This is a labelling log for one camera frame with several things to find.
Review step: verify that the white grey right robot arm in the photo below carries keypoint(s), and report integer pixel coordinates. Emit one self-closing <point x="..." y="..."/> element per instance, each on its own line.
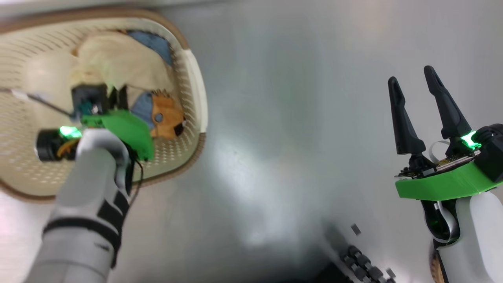
<point x="475" y="236"/>

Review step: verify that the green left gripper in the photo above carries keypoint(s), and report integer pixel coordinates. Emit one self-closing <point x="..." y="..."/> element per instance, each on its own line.
<point x="129" y="127"/>

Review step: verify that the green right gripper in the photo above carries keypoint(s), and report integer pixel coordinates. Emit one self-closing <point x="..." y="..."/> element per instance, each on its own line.
<point x="440" y="184"/>

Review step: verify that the black robot base with rollers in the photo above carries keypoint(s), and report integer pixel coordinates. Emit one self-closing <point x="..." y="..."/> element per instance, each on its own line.
<point x="361" y="267"/>

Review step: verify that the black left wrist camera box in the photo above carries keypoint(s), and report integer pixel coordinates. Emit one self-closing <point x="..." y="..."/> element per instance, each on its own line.
<point x="88" y="98"/>

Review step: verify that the cream perforated laundry basket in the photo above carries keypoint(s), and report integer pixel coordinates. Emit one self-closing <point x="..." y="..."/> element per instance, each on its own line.
<point x="23" y="169"/>

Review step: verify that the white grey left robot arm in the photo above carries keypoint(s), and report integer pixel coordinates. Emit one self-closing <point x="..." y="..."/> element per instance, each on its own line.
<point x="82" y="196"/>

